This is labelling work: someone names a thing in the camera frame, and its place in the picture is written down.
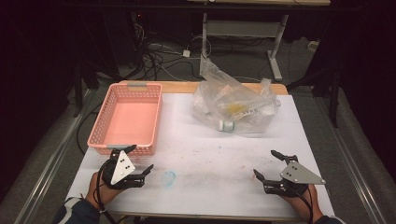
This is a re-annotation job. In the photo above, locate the person's left hand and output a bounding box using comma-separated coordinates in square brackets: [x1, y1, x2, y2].
[85, 170, 124, 208]

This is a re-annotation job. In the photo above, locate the grey metal desk frame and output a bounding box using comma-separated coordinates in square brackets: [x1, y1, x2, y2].
[186, 0, 332, 82]

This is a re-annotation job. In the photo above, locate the person's right hand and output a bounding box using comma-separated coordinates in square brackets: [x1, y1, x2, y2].
[281, 182, 325, 224]

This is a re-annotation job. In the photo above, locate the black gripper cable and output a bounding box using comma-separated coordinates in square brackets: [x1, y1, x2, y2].
[292, 185, 314, 224]
[96, 158, 118, 224]

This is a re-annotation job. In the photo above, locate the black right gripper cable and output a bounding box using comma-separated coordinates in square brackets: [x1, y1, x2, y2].
[292, 185, 314, 224]

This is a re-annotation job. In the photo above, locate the pink plastic basket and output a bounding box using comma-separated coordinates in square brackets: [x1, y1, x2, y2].
[87, 81, 163, 157]

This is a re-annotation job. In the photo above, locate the small white floor box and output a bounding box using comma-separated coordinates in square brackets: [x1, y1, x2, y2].
[307, 40, 321, 53]

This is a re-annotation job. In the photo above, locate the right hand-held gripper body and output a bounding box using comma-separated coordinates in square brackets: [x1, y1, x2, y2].
[262, 154, 327, 198]

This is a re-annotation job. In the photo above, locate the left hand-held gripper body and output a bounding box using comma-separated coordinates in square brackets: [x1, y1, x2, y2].
[100, 147, 148, 190]

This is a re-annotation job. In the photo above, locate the bundle of floor cables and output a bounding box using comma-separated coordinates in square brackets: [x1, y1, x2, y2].
[129, 12, 216, 82]

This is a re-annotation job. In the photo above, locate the small white-capped jar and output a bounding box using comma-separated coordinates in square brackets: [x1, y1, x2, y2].
[218, 119, 235, 133]

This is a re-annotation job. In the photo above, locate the wooden table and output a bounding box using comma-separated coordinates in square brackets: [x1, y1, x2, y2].
[119, 79, 290, 96]

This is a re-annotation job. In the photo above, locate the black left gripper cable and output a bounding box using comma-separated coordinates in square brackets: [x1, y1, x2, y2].
[96, 158, 118, 224]

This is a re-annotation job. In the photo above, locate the black metal stand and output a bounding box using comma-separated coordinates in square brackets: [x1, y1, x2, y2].
[286, 55, 341, 129]
[72, 59, 101, 119]

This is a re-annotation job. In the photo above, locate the clear printed plastic bag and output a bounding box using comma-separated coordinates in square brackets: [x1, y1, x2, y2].
[191, 55, 282, 135]

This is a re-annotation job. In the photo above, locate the white board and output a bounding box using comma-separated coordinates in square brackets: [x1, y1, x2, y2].
[65, 92, 334, 219]

